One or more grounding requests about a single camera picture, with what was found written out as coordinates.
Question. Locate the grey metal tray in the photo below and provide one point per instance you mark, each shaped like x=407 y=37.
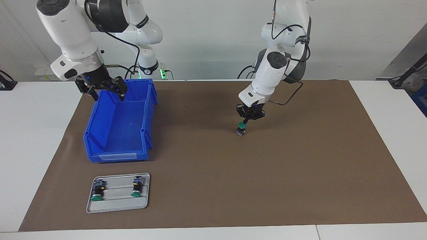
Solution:
x=116 y=205

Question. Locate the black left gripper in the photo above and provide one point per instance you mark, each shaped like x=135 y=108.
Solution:
x=253 y=109

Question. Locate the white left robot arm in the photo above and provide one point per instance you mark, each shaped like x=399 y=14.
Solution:
x=272 y=73

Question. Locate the blue plastic storage bin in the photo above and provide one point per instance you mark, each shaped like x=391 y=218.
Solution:
x=123 y=133

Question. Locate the green push button grey block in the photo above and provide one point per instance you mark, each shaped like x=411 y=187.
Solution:
x=96 y=192
x=241 y=126

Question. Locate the blue storage crate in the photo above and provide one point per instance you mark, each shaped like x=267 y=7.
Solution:
x=421 y=100

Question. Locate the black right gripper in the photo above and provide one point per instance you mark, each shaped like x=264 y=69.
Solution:
x=96 y=76

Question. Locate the brown paper table mat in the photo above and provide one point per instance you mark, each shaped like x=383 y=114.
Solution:
x=233 y=173

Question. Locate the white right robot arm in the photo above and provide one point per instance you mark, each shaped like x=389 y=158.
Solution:
x=70 y=30

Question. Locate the black stand pole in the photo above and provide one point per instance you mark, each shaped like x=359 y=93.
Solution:
x=412 y=70

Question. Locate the green push button black block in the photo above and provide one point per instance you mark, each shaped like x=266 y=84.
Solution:
x=136 y=190

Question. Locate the black clamp mount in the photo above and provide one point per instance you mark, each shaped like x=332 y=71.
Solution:
x=6 y=85

